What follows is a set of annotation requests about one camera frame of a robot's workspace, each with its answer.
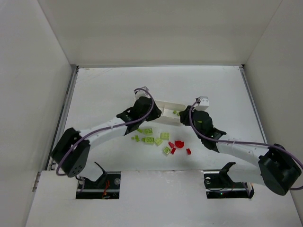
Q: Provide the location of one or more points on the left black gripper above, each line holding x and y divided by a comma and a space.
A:
155, 112

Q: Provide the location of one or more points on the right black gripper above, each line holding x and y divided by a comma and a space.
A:
185, 115

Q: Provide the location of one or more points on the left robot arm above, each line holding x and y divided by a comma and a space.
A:
72, 150

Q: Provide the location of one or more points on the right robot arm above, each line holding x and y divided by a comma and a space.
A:
275, 168

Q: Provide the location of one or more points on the green 2x3 lego upper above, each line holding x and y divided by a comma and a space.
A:
147, 131

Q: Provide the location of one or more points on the green 2x3 lego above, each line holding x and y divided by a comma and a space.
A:
147, 131
149, 140

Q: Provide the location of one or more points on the white three-compartment tray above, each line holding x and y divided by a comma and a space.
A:
167, 115

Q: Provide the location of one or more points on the small green lego left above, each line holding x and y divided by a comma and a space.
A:
136, 138

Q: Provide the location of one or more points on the red round lego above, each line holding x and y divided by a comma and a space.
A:
179, 144

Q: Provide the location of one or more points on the red lego block right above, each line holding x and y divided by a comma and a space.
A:
188, 151

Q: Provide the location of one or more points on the green 2x3 lego lower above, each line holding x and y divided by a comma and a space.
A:
149, 140

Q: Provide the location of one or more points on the green 2x2 lego studs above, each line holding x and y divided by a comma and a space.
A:
164, 135

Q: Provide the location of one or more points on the green square lego lower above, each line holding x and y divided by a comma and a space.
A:
166, 151

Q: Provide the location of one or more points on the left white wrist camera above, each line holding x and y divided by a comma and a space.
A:
141, 92

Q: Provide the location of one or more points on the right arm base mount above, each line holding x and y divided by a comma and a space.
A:
219, 185

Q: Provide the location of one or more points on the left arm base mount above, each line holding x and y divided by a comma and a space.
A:
97, 183

